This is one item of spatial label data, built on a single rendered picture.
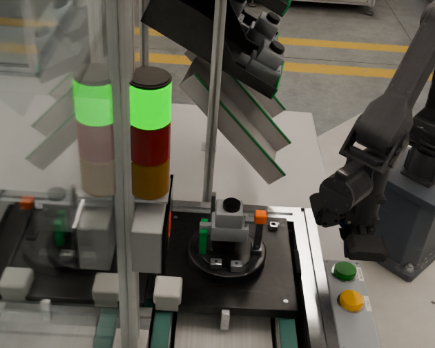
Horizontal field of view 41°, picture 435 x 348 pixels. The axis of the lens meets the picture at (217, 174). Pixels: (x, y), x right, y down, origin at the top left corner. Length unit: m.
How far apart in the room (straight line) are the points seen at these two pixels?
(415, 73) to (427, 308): 0.51
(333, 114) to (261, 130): 2.31
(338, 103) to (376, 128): 2.82
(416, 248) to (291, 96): 2.56
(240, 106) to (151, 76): 0.64
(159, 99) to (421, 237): 0.73
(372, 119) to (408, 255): 0.43
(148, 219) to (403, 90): 0.42
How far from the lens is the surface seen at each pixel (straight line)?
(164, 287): 0.99
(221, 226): 1.00
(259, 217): 1.00
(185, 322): 1.03
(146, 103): 0.65
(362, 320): 1.03
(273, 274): 1.05
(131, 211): 0.75
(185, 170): 1.46
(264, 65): 1.13
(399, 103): 0.90
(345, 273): 1.08
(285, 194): 1.42
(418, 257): 1.27
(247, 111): 1.28
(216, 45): 1.05
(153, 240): 0.71
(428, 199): 1.16
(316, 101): 3.70
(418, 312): 1.22
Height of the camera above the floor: 1.71
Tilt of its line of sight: 36 degrees down
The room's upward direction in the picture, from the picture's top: 5 degrees clockwise
